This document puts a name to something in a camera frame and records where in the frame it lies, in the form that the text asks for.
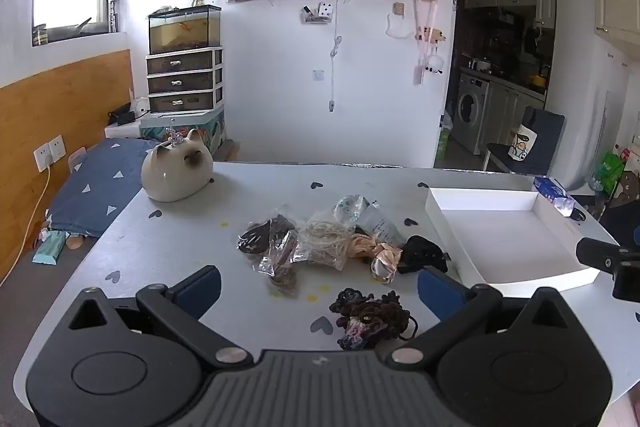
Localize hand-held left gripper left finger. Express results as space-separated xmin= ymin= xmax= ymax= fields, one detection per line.
xmin=67 ymin=264 xmax=254 ymax=367

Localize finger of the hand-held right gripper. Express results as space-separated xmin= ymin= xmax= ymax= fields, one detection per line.
xmin=576 ymin=237 xmax=640 ymax=277

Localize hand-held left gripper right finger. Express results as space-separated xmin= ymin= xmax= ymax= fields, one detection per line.
xmin=387 ymin=266 xmax=574 ymax=366

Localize black scrunchie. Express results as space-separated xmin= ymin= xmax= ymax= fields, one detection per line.
xmin=397 ymin=235 xmax=450 ymax=276

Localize dark multicolour crochet scrunchie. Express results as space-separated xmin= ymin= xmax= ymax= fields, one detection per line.
xmin=329 ymin=288 xmax=419 ymax=351

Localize dark brown hair tie packet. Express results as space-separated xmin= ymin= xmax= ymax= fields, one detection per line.
xmin=237 ymin=214 xmax=300 ymax=258

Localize white shallow cardboard box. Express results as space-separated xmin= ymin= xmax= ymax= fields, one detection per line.
xmin=425 ymin=187 xmax=601 ymax=293

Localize light brown hair tie packet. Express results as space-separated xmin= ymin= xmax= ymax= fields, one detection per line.
xmin=252 ymin=231 xmax=302 ymax=294

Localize beige hair tie packet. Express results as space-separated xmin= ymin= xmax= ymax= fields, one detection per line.
xmin=295 ymin=212 xmax=357 ymax=271

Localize peach satin scrunchie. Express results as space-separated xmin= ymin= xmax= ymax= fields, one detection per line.
xmin=349 ymin=233 xmax=404 ymax=286

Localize blue tissue pack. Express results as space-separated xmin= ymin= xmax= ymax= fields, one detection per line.
xmin=532 ymin=177 xmax=576 ymax=218

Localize green package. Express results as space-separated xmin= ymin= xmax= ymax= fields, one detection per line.
xmin=597 ymin=151 xmax=627 ymax=194

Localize blue patterned scrunchie packet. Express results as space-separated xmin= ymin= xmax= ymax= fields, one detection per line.
xmin=334 ymin=195 xmax=402 ymax=249

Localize cream cat-shaped ornament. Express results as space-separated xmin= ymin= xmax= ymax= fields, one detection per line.
xmin=140 ymin=128 xmax=215 ymax=203

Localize dark blue chair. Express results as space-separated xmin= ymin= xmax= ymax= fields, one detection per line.
xmin=482 ymin=106 xmax=566 ymax=176

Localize white cartoon print bag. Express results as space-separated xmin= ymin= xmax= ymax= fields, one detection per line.
xmin=507 ymin=126 xmax=539 ymax=163

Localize blue triangle print pillow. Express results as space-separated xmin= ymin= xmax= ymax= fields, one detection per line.
xmin=47 ymin=139 xmax=162 ymax=239

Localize wooden stool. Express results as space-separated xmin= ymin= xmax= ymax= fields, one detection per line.
xmin=217 ymin=140 xmax=242 ymax=162

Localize green bag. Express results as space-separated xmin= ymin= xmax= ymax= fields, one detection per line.
xmin=434 ymin=127 xmax=452 ymax=161

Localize teal box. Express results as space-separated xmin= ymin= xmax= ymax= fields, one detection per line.
xmin=32 ymin=229 xmax=69 ymax=266

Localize colourful painted cabinet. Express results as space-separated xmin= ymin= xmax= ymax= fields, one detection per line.
xmin=139 ymin=106 xmax=226 ymax=158

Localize silver washing machine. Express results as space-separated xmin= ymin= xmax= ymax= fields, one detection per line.
xmin=452 ymin=73 xmax=494 ymax=156

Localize black electronic device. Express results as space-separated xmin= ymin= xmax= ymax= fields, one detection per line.
xmin=107 ymin=104 xmax=137 ymax=126

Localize white plastic drawer unit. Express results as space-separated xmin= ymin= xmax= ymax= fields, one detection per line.
xmin=145 ymin=47 xmax=224 ymax=114

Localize wooden hanging ornament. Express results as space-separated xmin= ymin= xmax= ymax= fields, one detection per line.
xmin=414 ymin=27 xmax=447 ymax=44

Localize glass fish tank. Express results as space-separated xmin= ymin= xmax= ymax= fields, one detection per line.
xmin=148 ymin=5 xmax=222 ymax=56

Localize clear playing card holder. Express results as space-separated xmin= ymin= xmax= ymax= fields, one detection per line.
xmin=300 ymin=1 xmax=334 ymax=26

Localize white power cable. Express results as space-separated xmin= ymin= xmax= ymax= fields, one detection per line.
xmin=0 ymin=167 xmax=53 ymax=285

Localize white wall sockets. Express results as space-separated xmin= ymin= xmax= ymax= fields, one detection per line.
xmin=33 ymin=134 xmax=66 ymax=173

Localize cream wall cabinet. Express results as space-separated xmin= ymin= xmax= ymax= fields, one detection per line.
xmin=593 ymin=0 xmax=640 ymax=54

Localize white hanging cord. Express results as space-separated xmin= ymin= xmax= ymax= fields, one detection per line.
xmin=327 ymin=0 xmax=344 ymax=113

